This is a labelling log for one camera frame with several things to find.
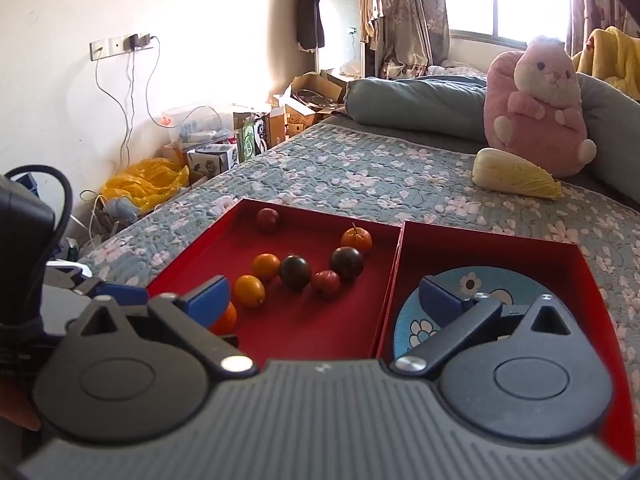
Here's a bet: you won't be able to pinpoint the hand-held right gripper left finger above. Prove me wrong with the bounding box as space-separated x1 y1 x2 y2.
65 276 256 376

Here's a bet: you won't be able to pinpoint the yellow blanket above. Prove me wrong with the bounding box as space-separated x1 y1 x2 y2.
572 26 640 101

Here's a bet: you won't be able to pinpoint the beige hanging garment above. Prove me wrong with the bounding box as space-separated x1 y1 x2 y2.
359 0 386 51

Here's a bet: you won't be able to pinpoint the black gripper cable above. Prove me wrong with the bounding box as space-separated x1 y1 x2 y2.
4 164 75 261

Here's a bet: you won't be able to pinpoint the napa cabbage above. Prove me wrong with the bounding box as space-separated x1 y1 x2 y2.
472 148 562 200

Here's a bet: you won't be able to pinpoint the dark purple tomato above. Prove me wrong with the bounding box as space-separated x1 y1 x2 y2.
278 255 313 292
329 246 365 282

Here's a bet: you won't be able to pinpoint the orange with stem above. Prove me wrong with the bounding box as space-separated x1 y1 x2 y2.
341 223 374 256

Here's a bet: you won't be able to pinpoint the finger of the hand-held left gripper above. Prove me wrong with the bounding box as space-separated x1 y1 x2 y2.
70 267 149 307

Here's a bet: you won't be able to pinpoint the pink plush toy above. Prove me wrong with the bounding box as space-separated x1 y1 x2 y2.
483 35 597 179

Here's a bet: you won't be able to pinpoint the blue cartoon plate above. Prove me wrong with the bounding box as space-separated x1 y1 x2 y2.
391 266 556 361

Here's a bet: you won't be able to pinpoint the clear plastic container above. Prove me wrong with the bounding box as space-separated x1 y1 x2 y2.
161 102 236 143

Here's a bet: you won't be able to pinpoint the grey-green pillow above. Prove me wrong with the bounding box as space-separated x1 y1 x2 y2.
345 72 640 206

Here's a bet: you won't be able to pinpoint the red box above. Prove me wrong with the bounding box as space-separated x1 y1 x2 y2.
372 220 638 466
146 198 403 361

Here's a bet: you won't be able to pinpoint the small red apple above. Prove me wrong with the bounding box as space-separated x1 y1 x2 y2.
312 270 342 300
256 208 280 234

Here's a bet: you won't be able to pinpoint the round orange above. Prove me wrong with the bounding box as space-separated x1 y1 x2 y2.
210 301 238 336
251 253 281 281
233 274 266 309

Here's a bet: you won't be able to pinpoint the white wall socket strip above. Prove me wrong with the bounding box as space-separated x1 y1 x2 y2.
90 32 153 61

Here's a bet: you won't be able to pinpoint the floral quilt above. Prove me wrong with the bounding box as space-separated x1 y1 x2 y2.
77 120 640 411

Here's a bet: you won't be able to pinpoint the yellow plastic bag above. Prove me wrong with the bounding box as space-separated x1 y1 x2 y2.
102 157 191 213

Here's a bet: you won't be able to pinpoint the green and white carton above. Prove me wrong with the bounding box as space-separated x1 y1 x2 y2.
235 115 271 162

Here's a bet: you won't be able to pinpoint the white printed box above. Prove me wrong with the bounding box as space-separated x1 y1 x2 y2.
187 142 241 177

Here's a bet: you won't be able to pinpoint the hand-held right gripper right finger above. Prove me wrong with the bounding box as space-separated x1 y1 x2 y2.
390 275 581 376

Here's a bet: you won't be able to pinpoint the dark hanging clothes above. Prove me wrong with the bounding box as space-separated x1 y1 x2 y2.
297 0 326 53

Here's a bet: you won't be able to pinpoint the thin charger cable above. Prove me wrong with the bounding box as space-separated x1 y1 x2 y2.
95 35 163 176

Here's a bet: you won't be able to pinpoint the person's left hand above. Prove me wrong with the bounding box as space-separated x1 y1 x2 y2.
0 377 42 432

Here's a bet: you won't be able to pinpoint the floral curtain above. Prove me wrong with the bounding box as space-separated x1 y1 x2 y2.
375 0 451 78
570 0 640 61

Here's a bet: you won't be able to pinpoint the open cardboard box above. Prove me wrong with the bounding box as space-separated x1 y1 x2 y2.
272 72 347 137

